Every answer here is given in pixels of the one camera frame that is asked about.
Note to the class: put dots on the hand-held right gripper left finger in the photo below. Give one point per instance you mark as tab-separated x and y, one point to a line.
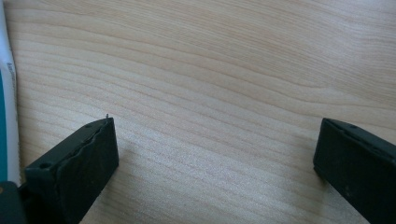
77	168

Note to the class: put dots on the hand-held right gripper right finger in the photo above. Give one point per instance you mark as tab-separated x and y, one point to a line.
361	161

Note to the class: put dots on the white and teal mat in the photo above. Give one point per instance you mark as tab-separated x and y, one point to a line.
8	124

